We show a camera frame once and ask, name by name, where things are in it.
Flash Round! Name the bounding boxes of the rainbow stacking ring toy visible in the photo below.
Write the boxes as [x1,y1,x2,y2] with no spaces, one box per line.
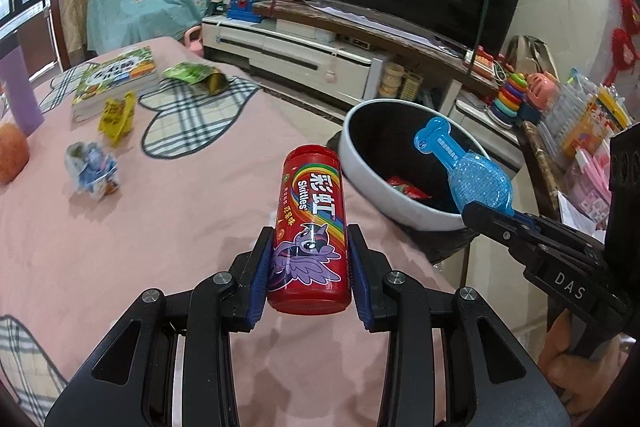
[489,72,528,124]

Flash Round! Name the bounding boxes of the red candy canister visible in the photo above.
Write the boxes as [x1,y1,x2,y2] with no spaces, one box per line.
[266,145,352,315]

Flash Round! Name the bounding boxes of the blue cloth-covered furniture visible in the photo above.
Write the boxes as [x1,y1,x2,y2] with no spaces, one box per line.
[86,0,218,54]

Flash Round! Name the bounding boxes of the white TV cabinet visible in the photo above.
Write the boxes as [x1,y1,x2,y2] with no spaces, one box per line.
[201,14,388,100]

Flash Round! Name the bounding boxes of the person's right hand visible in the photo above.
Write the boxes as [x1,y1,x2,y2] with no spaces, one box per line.
[540,309,624,406]

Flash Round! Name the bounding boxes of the red snack wrapper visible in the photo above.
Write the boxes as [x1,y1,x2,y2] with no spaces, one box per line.
[387,176,432,201]

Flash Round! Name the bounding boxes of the white set-top box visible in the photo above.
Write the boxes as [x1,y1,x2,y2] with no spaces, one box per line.
[275,19,336,42]

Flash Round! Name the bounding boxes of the pink kettlebell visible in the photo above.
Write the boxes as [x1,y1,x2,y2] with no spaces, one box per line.
[184,27,205,56]

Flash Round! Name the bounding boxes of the clear plastic package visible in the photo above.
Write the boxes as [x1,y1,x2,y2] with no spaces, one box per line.
[542,77,601,148]

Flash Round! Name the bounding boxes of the brown wooden shelf board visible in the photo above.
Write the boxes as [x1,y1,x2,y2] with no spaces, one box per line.
[251,0,501,95]

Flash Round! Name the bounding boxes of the green snack wrapper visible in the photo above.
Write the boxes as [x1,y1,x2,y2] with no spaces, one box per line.
[161,62,233,96]

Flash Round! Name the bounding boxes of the children's picture book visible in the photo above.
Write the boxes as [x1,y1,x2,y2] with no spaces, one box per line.
[71,47,158,124]

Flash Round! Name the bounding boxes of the purple cup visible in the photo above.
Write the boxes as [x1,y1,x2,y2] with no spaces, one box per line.
[0,49,46,138]

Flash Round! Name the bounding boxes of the yellow toy calculator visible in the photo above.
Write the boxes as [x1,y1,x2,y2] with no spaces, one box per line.
[400,73,423,102]

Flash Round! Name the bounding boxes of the pink toy ball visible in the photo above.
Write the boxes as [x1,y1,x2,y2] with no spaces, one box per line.
[525,72,558,108]

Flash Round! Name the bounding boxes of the blue plastic bone toy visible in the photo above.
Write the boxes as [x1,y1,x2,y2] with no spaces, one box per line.
[413,117,513,217]

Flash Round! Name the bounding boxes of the yellow snack wrapper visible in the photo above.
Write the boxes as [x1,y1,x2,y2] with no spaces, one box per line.
[97,91,137,150]

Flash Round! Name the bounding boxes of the beige bag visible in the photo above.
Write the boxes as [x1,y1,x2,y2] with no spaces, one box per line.
[502,34,548,78]

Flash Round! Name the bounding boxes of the red wall ornament string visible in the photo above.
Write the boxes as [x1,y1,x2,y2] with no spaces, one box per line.
[611,0,640,84]

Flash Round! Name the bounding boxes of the stacked yellow jars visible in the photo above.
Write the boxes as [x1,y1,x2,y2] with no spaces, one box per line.
[380,62,405,98]

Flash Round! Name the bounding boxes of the orange fruit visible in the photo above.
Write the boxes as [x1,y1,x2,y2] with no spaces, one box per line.
[0,122,30,185]

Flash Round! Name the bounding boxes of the marble side counter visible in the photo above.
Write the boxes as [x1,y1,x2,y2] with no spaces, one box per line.
[517,119,562,218]

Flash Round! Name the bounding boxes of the yellow card box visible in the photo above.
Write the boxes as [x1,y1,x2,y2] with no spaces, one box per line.
[562,87,632,160]

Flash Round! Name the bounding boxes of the white bowl black inside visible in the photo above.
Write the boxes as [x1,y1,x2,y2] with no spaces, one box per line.
[342,98,491,233]

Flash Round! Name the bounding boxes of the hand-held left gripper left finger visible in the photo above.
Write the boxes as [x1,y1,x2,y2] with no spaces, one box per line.
[44,226,276,427]

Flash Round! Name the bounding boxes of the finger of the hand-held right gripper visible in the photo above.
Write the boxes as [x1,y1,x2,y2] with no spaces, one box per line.
[462,201,544,269]
[512,212,607,259]

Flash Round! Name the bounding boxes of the white and blue wrapper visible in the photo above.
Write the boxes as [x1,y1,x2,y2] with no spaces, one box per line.
[65,142,121,200]

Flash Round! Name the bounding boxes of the white side cabinet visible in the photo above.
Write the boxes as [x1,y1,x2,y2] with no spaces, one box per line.
[454,89,523,170]

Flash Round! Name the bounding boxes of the pink toy pack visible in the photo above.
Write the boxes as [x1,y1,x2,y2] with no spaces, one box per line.
[562,147,613,223]

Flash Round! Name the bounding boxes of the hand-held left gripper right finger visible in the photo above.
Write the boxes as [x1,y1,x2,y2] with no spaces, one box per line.
[346,223,573,427]

